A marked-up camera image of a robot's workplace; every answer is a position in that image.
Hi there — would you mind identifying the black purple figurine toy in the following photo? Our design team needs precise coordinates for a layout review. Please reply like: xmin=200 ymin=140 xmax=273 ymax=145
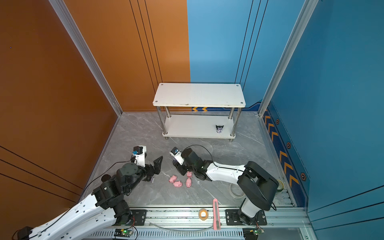
xmin=216 ymin=125 xmax=224 ymax=134

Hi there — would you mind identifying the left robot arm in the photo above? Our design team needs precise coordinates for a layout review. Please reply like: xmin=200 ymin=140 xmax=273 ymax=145
xmin=12 ymin=157 xmax=163 ymax=240

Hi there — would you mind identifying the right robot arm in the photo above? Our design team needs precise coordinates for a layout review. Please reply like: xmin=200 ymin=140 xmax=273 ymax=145
xmin=170 ymin=147 xmax=279 ymax=226

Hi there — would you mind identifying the white two-tier shelf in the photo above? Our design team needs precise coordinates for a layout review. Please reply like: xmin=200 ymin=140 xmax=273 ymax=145
xmin=153 ymin=83 xmax=246 ymax=141

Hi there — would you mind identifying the clear tape roll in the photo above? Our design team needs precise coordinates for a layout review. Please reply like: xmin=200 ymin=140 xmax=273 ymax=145
xmin=229 ymin=184 xmax=246 ymax=199

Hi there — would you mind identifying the small beige tape roll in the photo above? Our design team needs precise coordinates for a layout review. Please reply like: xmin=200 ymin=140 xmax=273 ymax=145
xmin=199 ymin=208 xmax=209 ymax=221

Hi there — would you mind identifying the pink utility knife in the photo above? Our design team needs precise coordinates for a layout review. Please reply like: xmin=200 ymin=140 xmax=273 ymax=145
xmin=213 ymin=199 xmax=221 ymax=231

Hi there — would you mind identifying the green circuit board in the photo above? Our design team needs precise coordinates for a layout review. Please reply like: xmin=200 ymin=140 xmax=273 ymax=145
xmin=114 ymin=229 xmax=134 ymax=238

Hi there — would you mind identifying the right circuit board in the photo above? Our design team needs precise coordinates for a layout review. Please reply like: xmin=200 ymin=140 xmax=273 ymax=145
xmin=243 ymin=227 xmax=265 ymax=240

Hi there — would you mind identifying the green tape roll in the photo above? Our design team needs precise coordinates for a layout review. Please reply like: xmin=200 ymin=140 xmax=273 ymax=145
xmin=277 ymin=180 xmax=285 ymax=192

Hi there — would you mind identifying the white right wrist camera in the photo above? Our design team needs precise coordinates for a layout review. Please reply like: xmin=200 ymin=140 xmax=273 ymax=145
xmin=170 ymin=147 xmax=184 ymax=165

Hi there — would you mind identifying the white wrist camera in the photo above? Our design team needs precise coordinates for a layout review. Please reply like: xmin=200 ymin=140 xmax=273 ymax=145
xmin=131 ymin=146 xmax=147 ymax=168
xmin=170 ymin=147 xmax=184 ymax=165

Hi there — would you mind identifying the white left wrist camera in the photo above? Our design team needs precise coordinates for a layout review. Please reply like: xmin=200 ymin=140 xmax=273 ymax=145
xmin=131 ymin=146 xmax=147 ymax=168

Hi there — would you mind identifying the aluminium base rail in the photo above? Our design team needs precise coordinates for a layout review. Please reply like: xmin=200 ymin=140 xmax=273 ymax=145
xmin=53 ymin=205 xmax=317 ymax=240

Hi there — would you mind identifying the aluminium corner post right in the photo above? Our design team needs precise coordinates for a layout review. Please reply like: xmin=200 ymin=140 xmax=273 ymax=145
xmin=258 ymin=0 xmax=319 ymax=117

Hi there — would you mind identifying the aluminium corner post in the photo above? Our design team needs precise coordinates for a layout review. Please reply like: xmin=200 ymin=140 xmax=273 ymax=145
xmin=258 ymin=0 xmax=319 ymax=117
xmin=49 ymin=0 xmax=123 ymax=117

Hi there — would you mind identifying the aluminium corner post left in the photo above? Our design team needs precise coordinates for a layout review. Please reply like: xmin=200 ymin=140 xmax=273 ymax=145
xmin=49 ymin=0 xmax=123 ymax=117

